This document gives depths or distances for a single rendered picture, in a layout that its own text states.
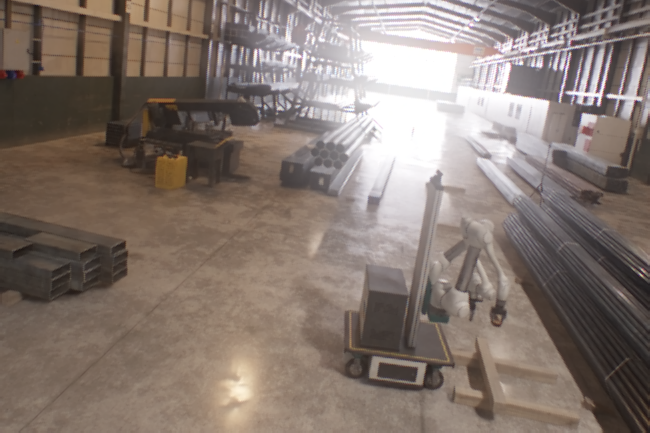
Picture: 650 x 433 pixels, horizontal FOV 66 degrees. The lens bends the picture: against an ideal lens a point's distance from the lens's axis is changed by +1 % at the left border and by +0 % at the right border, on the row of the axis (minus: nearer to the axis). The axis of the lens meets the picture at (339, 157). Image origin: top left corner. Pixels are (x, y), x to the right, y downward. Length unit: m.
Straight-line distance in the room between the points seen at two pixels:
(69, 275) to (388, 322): 3.15
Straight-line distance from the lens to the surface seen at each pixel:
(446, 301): 4.21
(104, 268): 5.76
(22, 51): 12.17
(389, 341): 4.50
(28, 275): 5.62
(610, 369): 5.33
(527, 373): 5.37
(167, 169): 9.54
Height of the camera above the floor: 2.60
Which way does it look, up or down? 10 degrees down
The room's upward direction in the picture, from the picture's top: 8 degrees clockwise
